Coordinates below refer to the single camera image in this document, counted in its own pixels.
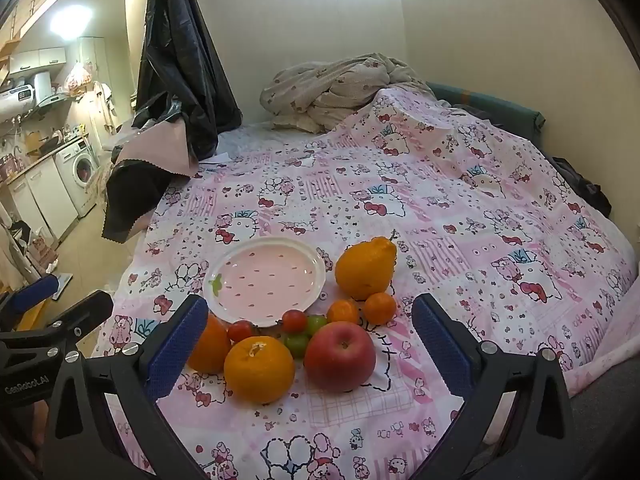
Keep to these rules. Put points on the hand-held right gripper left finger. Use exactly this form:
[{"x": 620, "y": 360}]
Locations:
[{"x": 175, "y": 347}]

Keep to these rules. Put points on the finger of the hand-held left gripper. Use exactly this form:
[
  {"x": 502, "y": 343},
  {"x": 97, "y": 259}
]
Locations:
[
  {"x": 35, "y": 294},
  {"x": 87, "y": 312}
]

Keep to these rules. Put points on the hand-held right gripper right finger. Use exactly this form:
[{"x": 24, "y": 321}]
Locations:
[{"x": 440, "y": 345}]

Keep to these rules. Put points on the large round orange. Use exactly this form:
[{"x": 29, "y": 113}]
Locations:
[
  {"x": 212, "y": 345},
  {"x": 257, "y": 372}
]

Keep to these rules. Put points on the red cherry tomato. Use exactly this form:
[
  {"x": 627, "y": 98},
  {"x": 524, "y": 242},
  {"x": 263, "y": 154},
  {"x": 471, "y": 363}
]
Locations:
[
  {"x": 294, "y": 321},
  {"x": 240, "y": 331}
]

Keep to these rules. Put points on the small mandarin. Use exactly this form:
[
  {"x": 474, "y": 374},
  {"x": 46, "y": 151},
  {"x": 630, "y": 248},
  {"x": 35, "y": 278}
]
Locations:
[
  {"x": 343, "y": 311},
  {"x": 380, "y": 308}
]

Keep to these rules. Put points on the red apple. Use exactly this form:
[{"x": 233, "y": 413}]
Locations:
[{"x": 340, "y": 360}]

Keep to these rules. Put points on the knobbed orange with stem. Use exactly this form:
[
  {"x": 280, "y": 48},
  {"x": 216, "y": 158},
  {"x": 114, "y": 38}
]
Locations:
[{"x": 362, "y": 270}]

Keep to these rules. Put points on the white bowl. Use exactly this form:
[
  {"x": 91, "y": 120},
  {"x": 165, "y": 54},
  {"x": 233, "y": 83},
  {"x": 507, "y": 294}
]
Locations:
[{"x": 265, "y": 280}]

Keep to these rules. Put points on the white base cabinet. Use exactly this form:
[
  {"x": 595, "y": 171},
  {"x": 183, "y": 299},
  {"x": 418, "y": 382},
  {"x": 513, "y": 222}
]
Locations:
[{"x": 45, "y": 195}]

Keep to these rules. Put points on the white washing machine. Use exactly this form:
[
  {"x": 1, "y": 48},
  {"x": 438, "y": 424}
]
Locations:
[{"x": 75, "y": 180}]

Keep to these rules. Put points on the pink cartoon printed blanket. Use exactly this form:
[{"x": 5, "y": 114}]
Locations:
[{"x": 400, "y": 200}]

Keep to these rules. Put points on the black and pink cloth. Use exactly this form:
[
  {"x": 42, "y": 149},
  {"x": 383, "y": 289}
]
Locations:
[{"x": 150, "y": 152}]

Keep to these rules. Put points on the white water heater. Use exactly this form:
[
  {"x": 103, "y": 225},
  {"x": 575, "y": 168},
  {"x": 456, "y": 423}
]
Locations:
[{"x": 15, "y": 102}]

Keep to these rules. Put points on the white paper sheet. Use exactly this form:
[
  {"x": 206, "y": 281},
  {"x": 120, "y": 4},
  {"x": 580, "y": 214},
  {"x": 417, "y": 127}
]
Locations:
[{"x": 215, "y": 158}]

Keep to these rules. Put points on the dark garment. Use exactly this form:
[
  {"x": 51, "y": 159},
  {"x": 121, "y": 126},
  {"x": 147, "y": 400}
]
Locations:
[{"x": 585, "y": 185}]

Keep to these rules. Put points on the pink fringed lampshade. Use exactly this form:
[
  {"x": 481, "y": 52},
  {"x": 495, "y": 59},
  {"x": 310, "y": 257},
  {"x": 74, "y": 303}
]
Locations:
[{"x": 78, "y": 79}]

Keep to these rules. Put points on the tall white cabinet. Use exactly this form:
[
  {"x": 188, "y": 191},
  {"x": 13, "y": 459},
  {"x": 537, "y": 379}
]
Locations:
[{"x": 95, "y": 70}]

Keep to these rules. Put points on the green mattress edge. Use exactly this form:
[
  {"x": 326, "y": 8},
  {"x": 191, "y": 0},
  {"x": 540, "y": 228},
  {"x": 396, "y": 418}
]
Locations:
[{"x": 510, "y": 115}]

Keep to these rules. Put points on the hanging black plastic sheet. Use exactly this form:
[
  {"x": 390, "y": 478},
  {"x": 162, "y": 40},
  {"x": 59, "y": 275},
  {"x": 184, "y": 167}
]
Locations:
[{"x": 180, "y": 60}]

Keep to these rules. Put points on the round ceiling light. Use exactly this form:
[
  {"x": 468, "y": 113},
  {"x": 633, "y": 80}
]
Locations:
[{"x": 71, "y": 22}]

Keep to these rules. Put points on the crumpled beige quilt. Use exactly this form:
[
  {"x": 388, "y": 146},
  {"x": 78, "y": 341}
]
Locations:
[{"x": 340, "y": 90}]

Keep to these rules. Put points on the white wall cabinets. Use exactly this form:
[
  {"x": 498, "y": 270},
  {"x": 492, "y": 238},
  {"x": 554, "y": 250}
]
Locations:
[{"x": 37, "y": 60}]

